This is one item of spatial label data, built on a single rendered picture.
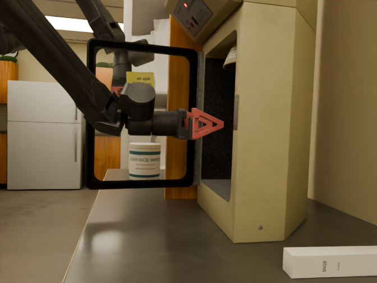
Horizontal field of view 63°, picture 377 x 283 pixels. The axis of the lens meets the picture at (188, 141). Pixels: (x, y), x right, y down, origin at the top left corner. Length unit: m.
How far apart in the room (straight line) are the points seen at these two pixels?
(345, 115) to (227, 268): 0.65
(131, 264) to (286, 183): 0.34
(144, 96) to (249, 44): 0.23
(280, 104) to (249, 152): 0.11
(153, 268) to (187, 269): 0.05
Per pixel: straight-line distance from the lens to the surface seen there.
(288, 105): 0.65
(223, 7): 0.68
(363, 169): 0.98
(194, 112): 0.64
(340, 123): 1.05
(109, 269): 0.54
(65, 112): 5.54
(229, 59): 0.74
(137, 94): 0.62
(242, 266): 0.56
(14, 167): 5.78
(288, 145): 0.65
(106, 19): 0.97
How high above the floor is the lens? 1.17
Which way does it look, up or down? 3 degrees down
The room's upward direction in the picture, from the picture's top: 2 degrees clockwise
